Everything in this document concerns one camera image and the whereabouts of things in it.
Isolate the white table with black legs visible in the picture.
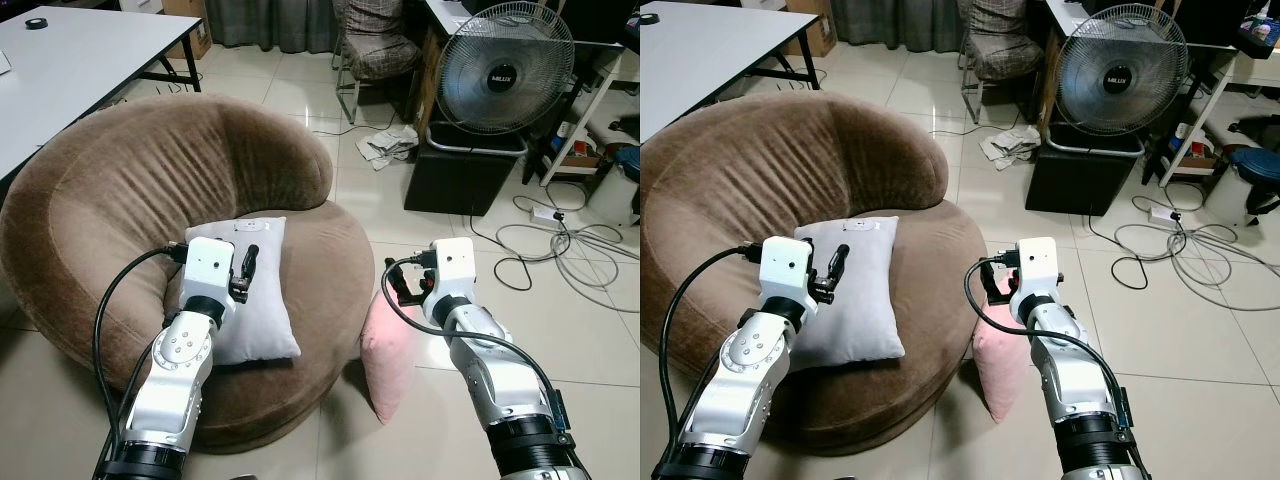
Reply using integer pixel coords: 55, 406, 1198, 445
0, 5, 207, 183
640, 0, 822, 144

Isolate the black box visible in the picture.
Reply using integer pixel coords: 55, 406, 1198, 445
404, 140, 523, 217
1025, 140, 1143, 217

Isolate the crumpled white cloth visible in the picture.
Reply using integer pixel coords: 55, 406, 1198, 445
980, 125, 1044, 172
355, 125, 420, 172

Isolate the pink pillow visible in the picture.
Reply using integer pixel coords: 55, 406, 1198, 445
972, 295, 1032, 424
360, 288, 427, 426

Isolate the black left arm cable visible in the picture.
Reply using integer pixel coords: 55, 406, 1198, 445
91, 245, 191, 479
661, 245, 766, 473

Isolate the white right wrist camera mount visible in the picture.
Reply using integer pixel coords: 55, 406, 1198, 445
425, 237, 475, 301
1012, 237, 1058, 301

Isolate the cardboard box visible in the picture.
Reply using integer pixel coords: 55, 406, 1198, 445
785, 0, 839, 59
160, 0, 213, 60

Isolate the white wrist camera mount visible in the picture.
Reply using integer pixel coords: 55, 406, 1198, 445
183, 238, 237, 301
425, 237, 475, 301
760, 237, 819, 301
1012, 237, 1058, 301

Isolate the chair with plaid cushions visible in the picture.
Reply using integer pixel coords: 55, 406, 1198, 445
333, 0, 424, 126
958, 0, 1047, 126

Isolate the brown round velvet sofa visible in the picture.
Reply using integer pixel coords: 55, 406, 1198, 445
640, 92, 991, 457
0, 93, 376, 454

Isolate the grey pillow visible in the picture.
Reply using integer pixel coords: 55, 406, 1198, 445
165, 215, 302, 366
795, 215, 907, 371

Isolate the grey coiled floor cable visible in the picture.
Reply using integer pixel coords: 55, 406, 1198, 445
1115, 222, 1280, 312
497, 222, 641, 314

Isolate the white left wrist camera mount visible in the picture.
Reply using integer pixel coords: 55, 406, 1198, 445
760, 237, 819, 301
183, 238, 237, 301

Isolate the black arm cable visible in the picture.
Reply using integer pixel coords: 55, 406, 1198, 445
383, 253, 567, 441
963, 253, 1137, 431
91, 245, 191, 479
661, 245, 766, 473

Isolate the black looped floor cable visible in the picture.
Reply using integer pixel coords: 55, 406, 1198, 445
470, 195, 567, 292
1090, 195, 1187, 292

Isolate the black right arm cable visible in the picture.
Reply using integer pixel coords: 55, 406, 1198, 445
383, 253, 567, 441
963, 253, 1137, 431

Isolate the black floor fan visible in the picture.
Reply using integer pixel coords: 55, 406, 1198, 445
428, 2, 577, 157
1048, 3, 1190, 157

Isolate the grey curtain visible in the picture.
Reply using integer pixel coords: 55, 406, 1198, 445
830, 0, 966, 52
205, 0, 341, 54

